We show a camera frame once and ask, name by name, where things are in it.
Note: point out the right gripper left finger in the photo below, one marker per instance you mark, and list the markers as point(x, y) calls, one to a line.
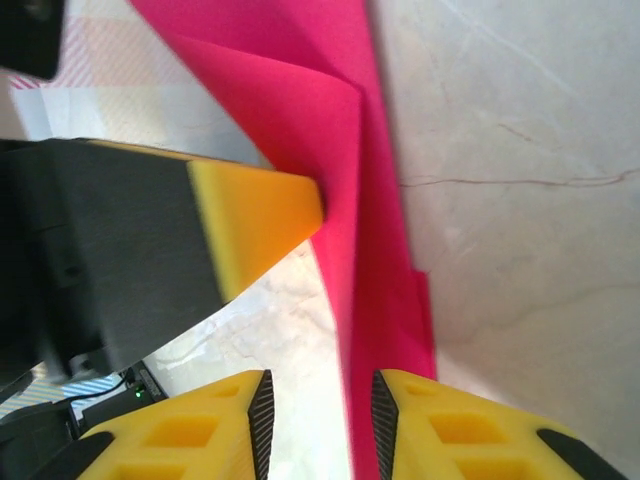
point(230, 450)

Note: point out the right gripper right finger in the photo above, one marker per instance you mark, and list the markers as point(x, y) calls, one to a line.
point(500, 450)

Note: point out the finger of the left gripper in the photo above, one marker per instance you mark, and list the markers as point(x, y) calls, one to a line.
point(200, 225)

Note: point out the pink paper sheet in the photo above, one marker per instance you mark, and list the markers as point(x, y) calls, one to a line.
point(300, 125)

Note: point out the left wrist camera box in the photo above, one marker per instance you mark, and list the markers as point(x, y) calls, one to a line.
point(25, 35)

